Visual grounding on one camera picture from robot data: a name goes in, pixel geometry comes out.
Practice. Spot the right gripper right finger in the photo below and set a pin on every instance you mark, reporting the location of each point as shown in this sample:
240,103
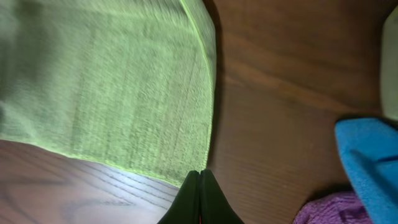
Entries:
214,207

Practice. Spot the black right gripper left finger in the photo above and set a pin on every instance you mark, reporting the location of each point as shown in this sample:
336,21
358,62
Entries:
185,209

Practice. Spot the light green cloth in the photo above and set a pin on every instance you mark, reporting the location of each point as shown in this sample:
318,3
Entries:
125,83

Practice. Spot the purple cloth at bottom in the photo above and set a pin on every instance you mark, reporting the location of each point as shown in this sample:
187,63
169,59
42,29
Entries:
338,208

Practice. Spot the blue crumpled cloth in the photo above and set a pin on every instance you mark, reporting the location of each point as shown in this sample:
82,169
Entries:
368,153

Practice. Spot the olive green crumpled cloth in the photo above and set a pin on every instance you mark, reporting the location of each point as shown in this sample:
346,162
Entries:
388,70

